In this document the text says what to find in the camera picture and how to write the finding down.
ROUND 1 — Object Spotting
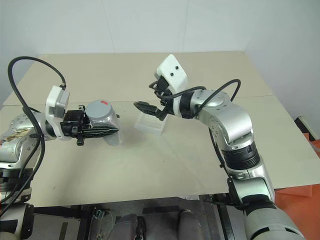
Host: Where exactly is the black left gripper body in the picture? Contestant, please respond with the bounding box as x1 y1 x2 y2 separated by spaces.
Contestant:
60 109 89 138

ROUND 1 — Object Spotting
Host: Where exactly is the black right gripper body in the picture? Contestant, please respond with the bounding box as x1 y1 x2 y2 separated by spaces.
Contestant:
153 76 175 123

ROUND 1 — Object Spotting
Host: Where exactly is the clear jar with silvery contents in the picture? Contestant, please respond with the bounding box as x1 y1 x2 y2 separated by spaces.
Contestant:
87 109 124 146

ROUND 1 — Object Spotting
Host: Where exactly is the grey jar lid, red mark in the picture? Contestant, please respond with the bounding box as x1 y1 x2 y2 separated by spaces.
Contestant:
85 99 115 120

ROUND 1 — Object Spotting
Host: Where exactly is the clear plastic box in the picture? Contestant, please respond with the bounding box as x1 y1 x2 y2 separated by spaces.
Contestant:
133 111 169 137

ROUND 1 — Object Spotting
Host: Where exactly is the small grey connector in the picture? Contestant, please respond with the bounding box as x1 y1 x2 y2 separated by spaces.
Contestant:
91 208 105 220

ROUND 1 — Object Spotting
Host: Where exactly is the dark rounded shape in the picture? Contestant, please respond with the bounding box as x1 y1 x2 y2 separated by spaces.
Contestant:
107 213 147 240
176 208 201 240

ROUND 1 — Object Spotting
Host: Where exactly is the white object beside table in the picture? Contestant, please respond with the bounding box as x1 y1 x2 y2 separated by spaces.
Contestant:
294 115 320 141

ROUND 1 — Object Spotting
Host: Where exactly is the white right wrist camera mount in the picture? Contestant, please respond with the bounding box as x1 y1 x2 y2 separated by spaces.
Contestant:
153 53 188 95

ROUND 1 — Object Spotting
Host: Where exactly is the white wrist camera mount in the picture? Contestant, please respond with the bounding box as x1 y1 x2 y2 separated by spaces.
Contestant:
153 53 188 95
45 85 71 125

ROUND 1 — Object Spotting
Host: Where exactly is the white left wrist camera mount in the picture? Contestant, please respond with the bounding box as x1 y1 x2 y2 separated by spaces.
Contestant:
45 85 71 125

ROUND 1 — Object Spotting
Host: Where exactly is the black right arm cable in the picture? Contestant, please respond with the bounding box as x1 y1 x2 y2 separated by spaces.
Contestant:
155 78 242 111

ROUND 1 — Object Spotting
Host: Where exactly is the black table frame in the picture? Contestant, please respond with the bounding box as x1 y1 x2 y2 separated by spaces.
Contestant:
32 193 247 240

